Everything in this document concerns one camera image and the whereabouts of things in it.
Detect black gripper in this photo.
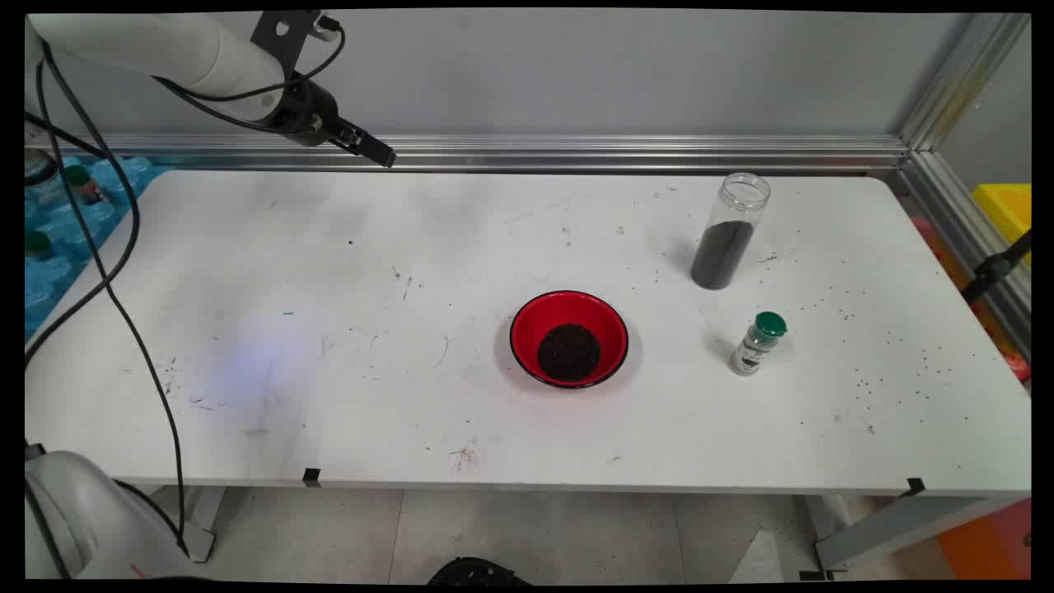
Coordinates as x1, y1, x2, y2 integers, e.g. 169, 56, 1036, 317
263, 72, 398, 168

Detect tall clear plastic jar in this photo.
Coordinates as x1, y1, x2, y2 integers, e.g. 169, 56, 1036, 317
690, 172, 772, 291

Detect red bowl black rim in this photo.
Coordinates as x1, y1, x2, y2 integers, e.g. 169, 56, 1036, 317
509, 290, 630, 390

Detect green-capped bottle red label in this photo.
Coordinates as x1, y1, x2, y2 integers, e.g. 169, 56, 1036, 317
64, 165, 108, 207

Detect clear empty jar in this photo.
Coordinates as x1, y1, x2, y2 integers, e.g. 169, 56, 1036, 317
25, 148, 63, 207

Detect blue water bottle pack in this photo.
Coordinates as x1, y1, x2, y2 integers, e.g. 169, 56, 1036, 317
25, 156, 174, 340

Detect grey table leg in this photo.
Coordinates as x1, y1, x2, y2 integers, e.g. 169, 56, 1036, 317
183, 486, 228, 563
799, 493, 1030, 581

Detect small green-capped spice bottle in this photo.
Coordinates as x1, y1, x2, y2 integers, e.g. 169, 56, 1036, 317
730, 311, 788, 377

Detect black object on floor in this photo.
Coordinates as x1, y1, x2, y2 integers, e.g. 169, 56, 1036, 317
427, 557, 529, 586

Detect yellow plastic box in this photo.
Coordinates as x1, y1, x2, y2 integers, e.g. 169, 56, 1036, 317
974, 183, 1032, 266

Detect red object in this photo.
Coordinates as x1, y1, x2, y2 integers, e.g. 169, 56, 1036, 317
998, 346, 1032, 384

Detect orange box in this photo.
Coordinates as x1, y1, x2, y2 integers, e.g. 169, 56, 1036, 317
935, 497, 1032, 579

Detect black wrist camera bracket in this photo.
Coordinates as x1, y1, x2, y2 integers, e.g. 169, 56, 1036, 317
250, 10, 343, 63

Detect long aluminium frame rail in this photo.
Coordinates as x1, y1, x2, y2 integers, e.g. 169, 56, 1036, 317
25, 134, 908, 174

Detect black cable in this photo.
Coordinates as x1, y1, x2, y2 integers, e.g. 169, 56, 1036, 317
25, 78, 297, 367
33, 15, 347, 561

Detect aluminium frame post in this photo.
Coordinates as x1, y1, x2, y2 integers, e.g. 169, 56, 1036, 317
898, 12, 1030, 153

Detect short aluminium frame rail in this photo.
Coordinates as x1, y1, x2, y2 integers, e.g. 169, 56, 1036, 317
898, 148, 1032, 363

